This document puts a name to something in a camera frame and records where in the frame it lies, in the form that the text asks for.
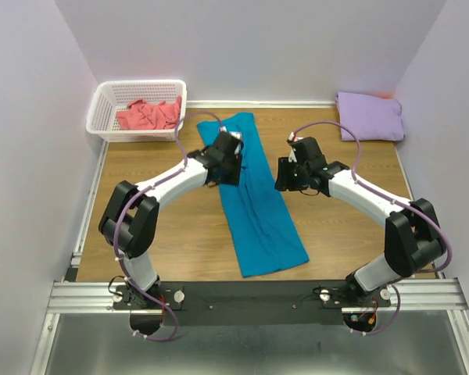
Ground blue t shirt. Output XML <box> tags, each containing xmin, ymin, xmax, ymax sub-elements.
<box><xmin>219</xmin><ymin>112</ymin><xmax>310</xmax><ymax>277</ymax></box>

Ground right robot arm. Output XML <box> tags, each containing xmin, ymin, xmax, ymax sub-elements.
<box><xmin>274</xmin><ymin>135</ymin><xmax>447</xmax><ymax>306</ymax></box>

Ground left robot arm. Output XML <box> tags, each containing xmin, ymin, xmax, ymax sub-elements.
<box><xmin>98</xmin><ymin>127</ymin><xmax>244</xmax><ymax>309</ymax></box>

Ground folded purple t shirt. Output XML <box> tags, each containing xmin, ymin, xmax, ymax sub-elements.
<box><xmin>335</xmin><ymin>91</ymin><xmax>405</xmax><ymax>142</ymax></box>

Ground red t shirt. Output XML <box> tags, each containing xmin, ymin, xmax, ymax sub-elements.
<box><xmin>116</xmin><ymin>96</ymin><xmax>182</xmax><ymax>130</ymax></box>

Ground white plastic laundry basket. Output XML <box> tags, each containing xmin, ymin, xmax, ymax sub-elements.
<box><xmin>86</xmin><ymin>79</ymin><xmax>187</xmax><ymax>143</ymax></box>

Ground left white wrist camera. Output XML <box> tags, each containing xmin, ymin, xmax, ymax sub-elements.
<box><xmin>219</xmin><ymin>127</ymin><xmax>243</xmax><ymax>155</ymax></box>

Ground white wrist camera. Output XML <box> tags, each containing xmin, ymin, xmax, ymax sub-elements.
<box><xmin>219</xmin><ymin>127</ymin><xmax>243</xmax><ymax>155</ymax></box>
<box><xmin>287</xmin><ymin>133</ymin><xmax>303</xmax><ymax>163</ymax></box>

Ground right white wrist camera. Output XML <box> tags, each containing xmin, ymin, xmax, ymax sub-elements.
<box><xmin>287</xmin><ymin>133</ymin><xmax>303</xmax><ymax>163</ymax></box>

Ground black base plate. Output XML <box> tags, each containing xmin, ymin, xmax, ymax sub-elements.
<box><xmin>108</xmin><ymin>280</ymin><xmax>392</xmax><ymax>334</ymax></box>

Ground aluminium front rail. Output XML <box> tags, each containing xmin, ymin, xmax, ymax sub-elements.
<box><xmin>47</xmin><ymin>279</ymin><xmax>468</xmax><ymax>314</ymax></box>

